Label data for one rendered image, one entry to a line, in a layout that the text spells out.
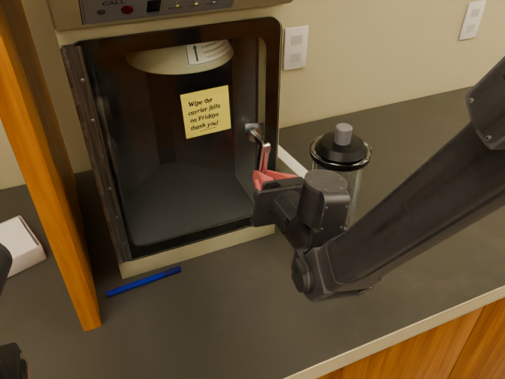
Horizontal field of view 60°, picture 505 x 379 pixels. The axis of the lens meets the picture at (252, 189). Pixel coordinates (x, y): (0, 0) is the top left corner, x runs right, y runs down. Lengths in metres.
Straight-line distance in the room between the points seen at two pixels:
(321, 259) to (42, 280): 0.58
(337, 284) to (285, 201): 0.18
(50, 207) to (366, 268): 0.41
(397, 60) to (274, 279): 0.88
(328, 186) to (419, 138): 0.79
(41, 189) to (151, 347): 0.32
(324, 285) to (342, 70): 0.93
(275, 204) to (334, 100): 0.79
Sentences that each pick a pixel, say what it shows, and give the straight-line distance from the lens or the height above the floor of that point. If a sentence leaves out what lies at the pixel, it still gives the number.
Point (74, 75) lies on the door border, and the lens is 0.64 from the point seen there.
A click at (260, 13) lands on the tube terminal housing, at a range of 0.69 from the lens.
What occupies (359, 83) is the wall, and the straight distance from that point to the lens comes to 1.43.
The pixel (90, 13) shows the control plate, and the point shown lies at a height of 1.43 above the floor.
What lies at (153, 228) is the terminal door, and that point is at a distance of 0.80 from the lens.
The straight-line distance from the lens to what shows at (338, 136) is 0.77.
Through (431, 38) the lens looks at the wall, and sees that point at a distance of 1.55.
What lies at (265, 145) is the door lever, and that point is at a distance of 0.71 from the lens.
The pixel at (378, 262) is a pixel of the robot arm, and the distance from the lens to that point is 0.45.
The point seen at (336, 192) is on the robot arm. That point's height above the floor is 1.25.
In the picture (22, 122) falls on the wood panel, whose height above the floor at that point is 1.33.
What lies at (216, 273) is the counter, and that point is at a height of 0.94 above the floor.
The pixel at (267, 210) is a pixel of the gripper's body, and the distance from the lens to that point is 0.67.
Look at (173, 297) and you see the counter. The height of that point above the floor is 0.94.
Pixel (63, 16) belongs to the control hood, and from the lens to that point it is 0.58.
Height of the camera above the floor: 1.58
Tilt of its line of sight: 38 degrees down
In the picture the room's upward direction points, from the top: straight up
